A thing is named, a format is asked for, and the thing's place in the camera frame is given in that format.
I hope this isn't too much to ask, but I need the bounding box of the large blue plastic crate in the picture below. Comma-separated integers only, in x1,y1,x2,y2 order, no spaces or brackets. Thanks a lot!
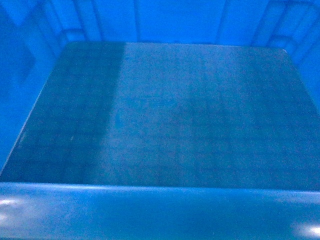
0,0,320,240

